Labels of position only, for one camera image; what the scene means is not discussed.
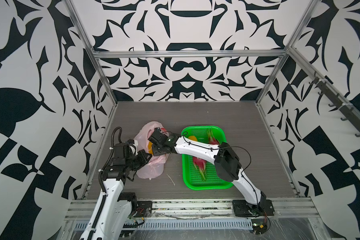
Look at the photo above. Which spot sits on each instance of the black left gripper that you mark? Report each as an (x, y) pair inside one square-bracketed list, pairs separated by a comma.
[(143, 159)]

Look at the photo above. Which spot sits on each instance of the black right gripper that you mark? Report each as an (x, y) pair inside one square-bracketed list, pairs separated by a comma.
[(155, 153)]

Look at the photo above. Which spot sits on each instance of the pink plastic bag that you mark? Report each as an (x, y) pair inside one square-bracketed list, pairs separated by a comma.
[(155, 166)]

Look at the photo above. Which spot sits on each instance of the round yellow orange fruit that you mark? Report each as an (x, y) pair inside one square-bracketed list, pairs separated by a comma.
[(193, 138)]

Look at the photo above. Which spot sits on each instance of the red dragon fruit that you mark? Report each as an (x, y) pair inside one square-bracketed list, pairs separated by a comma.
[(200, 165), (211, 138)]

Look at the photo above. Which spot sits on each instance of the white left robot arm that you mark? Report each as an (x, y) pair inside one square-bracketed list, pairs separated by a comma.
[(113, 206)]

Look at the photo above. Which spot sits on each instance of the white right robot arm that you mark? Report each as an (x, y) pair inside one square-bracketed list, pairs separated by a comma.
[(225, 160)]

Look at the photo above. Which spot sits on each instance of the green plastic perforated basket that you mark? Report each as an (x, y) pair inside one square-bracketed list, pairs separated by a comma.
[(191, 175)]

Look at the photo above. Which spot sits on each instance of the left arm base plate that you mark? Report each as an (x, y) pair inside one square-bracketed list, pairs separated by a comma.
[(141, 209)]

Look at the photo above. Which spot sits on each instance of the white slotted cable duct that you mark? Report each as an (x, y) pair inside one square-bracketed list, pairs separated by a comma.
[(200, 224)]

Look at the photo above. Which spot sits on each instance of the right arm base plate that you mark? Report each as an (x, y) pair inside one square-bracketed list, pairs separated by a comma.
[(243, 209)]

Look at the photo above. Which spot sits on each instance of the aluminium frame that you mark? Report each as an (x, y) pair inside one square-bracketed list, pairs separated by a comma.
[(262, 51)]

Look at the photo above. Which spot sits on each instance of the grey hook rail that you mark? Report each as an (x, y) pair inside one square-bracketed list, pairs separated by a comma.
[(338, 101)]

